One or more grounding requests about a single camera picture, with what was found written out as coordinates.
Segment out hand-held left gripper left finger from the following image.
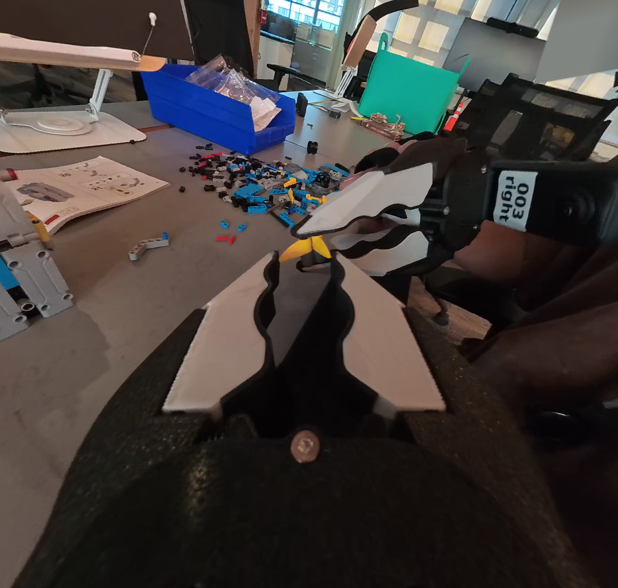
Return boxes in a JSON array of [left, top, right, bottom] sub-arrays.
[[162, 251, 281, 414]]

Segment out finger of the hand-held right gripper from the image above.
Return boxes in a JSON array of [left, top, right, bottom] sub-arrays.
[[330, 231, 431, 278], [291, 162, 434, 239]]

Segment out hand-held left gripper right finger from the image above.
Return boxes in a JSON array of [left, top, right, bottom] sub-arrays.
[[333, 254, 447, 412]]

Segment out grey blue brick robot model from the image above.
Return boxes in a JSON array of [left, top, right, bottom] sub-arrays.
[[0, 168, 74, 342]]

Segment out person's right hand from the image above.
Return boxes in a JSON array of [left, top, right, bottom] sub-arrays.
[[392, 134, 467, 179]]

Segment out brown crumpled paper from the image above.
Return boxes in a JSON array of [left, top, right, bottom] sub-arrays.
[[360, 112, 407, 141]]

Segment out pile of small brick pieces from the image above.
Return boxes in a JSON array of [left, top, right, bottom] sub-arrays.
[[178, 144, 351, 229]]

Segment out teal tote bag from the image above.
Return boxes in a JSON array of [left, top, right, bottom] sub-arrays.
[[358, 32, 471, 136]]

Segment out orange traffic cone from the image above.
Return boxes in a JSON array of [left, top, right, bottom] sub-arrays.
[[443, 99, 468, 132]]

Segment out grey angled beam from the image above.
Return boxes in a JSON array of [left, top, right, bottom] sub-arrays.
[[128, 232, 171, 261]]

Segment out grey monitor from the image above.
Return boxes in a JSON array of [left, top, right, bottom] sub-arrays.
[[442, 16, 548, 97]]

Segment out clear plastic bags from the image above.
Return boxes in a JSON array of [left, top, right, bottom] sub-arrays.
[[186, 54, 282, 132]]

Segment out person's brown clothing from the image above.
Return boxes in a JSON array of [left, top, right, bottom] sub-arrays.
[[459, 303, 618, 588]]

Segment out blue plastic bin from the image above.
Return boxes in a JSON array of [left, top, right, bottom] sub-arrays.
[[141, 63, 296, 156]]

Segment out instruction booklet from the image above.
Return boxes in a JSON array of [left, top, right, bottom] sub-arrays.
[[0, 156, 171, 235]]

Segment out white folding stand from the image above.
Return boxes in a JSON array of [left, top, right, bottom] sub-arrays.
[[0, 13, 167, 154]]

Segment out black board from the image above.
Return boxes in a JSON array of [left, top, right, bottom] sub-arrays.
[[0, 0, 194, 62]]

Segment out wooden post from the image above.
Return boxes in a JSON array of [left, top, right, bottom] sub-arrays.
[[244, 0, 265, 74]]

